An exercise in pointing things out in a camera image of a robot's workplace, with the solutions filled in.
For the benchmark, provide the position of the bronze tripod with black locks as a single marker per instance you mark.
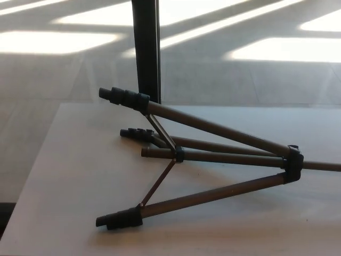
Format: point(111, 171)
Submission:
point(293, 165)

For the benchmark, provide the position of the black vertical pillar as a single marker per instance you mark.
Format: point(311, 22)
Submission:
point(146, 53)

